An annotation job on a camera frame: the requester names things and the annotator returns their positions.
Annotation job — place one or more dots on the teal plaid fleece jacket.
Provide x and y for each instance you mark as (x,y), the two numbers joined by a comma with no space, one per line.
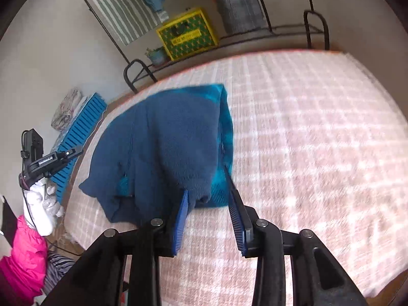
(174,142)

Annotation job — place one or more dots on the grey plaid long coat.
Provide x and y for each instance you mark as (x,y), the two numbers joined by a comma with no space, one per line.
(241,16)

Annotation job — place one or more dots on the pink checked bed blanket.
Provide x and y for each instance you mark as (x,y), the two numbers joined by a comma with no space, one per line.
(318,144)

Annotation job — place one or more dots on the green striped white cloth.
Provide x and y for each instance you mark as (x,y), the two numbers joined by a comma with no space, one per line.
(130,19)

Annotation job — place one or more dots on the white gloved left hand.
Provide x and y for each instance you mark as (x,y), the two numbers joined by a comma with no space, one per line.
(41,208)

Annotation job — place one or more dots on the black metal clothes rack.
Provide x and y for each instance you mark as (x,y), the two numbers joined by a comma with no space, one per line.
(313,24)

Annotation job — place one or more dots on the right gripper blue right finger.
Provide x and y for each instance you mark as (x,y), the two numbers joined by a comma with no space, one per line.
(241,222)

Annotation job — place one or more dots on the floral folded bedding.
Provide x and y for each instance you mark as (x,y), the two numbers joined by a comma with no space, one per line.
(64,113)

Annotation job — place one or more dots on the blue slatted plastic crate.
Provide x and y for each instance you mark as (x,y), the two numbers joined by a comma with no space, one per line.
(77,133)

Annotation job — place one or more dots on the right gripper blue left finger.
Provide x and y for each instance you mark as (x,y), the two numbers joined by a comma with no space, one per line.
(179,216)

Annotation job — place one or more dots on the yellow green patterned bag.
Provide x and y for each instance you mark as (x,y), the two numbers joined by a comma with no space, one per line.
(188,34)

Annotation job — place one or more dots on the small potted plant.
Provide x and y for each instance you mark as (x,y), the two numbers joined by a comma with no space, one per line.
(157,56)

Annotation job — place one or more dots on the pink jacket sleeve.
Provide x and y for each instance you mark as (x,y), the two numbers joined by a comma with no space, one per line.
(24,270)

